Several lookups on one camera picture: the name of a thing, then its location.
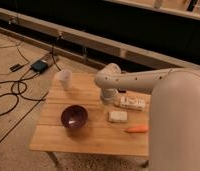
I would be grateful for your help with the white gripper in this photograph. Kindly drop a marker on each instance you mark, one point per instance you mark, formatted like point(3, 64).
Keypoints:
point(107, 95)

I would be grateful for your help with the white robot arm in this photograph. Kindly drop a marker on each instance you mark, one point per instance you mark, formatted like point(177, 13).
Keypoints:
point(174, 112)

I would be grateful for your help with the white sponge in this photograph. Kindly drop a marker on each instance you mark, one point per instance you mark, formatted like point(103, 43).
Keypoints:
point(117, 116)

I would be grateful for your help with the dark purple bowl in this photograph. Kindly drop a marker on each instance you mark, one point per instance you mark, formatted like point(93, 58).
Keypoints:
point(74, 117)

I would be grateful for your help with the translucent ceramic cup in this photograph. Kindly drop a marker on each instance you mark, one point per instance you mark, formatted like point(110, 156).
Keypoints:
point(65, 78)

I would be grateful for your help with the orange carrot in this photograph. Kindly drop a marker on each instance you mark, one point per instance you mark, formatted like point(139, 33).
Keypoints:
point(137, 129)

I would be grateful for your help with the teal power adapter box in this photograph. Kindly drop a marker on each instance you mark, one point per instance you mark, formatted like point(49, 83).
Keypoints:
point(39, 66)

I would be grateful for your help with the small black device on floor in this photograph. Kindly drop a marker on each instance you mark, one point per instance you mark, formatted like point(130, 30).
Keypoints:
point(15, 67)

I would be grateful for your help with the small dark red box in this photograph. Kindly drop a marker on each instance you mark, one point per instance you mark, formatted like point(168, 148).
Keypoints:
point(122, 91)

